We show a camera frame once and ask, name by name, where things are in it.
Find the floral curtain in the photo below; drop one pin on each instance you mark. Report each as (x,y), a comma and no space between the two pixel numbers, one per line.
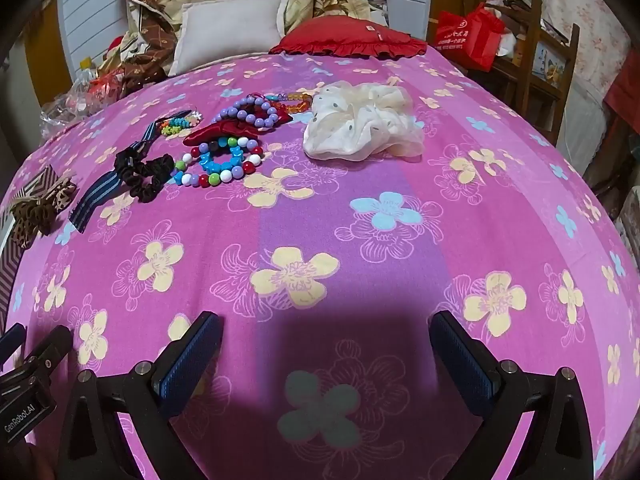
(585,25)

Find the black scrunchie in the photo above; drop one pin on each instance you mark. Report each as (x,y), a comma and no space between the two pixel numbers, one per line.
(147,177)

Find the chevron striped box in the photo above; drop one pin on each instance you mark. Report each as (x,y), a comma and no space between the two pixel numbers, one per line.
(10,270)

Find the leopard print bow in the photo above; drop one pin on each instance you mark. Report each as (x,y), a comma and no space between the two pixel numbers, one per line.
(37,210)

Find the red ruffled pillow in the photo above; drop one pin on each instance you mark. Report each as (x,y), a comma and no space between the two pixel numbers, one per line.
(350,42)

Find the white cushion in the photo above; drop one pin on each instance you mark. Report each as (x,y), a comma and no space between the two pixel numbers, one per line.
(225,30)

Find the white dotted organza scrunchie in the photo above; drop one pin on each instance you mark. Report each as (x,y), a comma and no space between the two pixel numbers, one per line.
(360,120)

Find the brown floral blanket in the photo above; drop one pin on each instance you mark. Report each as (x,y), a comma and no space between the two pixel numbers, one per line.
(145,35)

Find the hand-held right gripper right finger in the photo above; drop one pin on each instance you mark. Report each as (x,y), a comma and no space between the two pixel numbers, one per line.
(462,367)

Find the wooden chair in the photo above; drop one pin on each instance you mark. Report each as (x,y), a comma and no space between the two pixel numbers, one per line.
(545,75)

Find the red shopping bag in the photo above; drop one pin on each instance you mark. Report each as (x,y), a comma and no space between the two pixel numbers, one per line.
(467,35)

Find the pink floral bedsheet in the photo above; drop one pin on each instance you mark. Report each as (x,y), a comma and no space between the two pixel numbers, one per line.
(400,260)

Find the clear plastic bags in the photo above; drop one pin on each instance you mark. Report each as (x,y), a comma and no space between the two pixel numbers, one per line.
(75,100)

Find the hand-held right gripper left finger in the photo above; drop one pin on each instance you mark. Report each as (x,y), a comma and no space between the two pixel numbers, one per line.
(187,375)

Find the red velvet bow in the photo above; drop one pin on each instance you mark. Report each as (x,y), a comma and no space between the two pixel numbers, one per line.
(220,132)

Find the blue striped ribbon bow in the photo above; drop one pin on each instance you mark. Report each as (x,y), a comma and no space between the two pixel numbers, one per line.
(97,192)

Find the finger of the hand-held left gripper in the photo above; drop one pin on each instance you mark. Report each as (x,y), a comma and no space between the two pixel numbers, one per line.
(11,340)
(47,350)

